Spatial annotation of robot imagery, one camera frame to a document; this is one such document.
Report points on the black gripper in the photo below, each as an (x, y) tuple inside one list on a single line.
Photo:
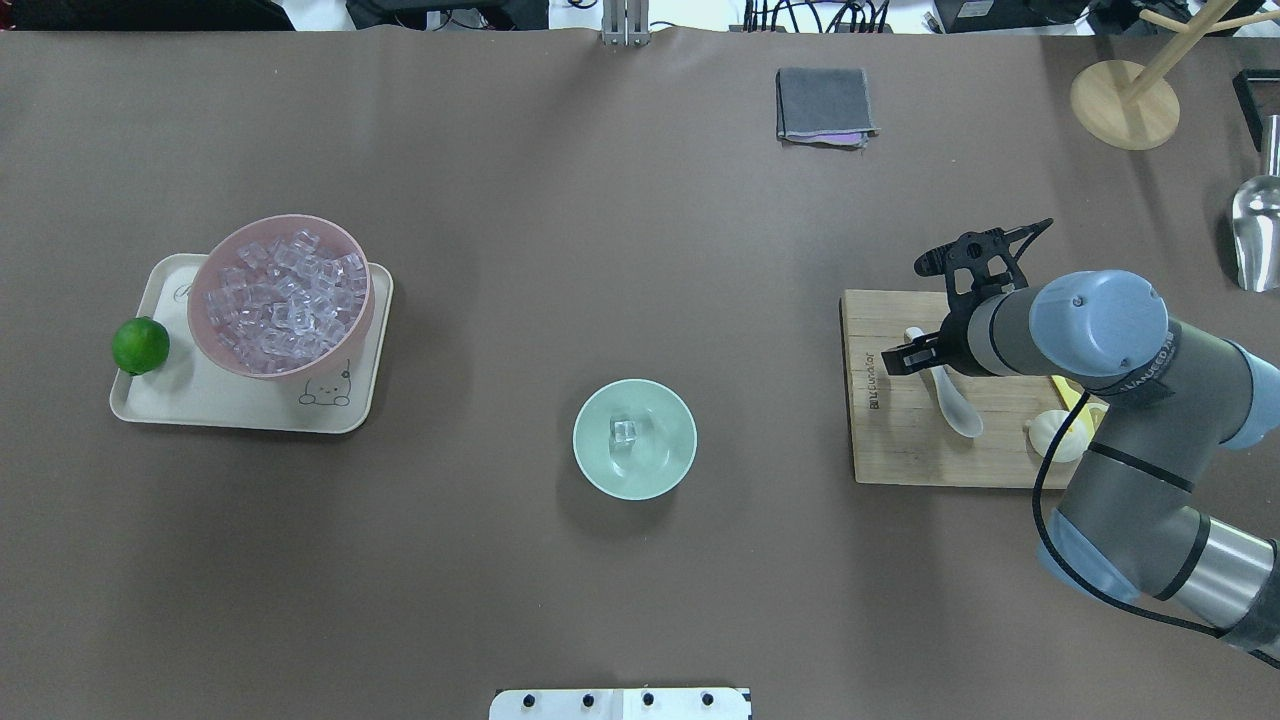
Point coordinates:
[(957, 340)]

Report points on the white ceramic spoon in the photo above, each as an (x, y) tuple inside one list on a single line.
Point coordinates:
[(962, 416)]

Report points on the clear ice cube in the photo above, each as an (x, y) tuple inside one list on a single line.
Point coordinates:
[(624, 432)]

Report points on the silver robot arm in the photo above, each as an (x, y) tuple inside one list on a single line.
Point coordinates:
[(1125, 527)]

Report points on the green ceramic bowl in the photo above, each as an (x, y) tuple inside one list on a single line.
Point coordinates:
[(663, 454)]

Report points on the steel ice scoop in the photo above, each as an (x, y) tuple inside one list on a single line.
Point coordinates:
[(1255, 219)]

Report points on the pink bowl of ice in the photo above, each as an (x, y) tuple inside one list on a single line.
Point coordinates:
[(286, 295)]

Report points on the bamboo cutting board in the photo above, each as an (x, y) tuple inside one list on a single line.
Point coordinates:
[(899, 435)]

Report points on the yellow plastic knife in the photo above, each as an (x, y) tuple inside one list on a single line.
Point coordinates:
[(1072, 395)]

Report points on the grey folded cloth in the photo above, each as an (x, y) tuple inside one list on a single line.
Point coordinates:
[(824, 107)]

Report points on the wooden cup tree stand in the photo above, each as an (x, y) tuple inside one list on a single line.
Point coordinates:
[(1131, 106)]

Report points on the beige rabbit tray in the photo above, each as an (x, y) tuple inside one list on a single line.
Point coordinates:
[(188, 389)]

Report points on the green lime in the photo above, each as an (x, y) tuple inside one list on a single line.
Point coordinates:
[(140, 346)]

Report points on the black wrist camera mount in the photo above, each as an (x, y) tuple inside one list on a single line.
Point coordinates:
[(980, 265)]

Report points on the aluminium frame post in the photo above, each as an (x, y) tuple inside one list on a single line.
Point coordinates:
[(625, 23)]

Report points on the white camera pedestal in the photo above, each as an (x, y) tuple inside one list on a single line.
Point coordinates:
[(623, 703)]

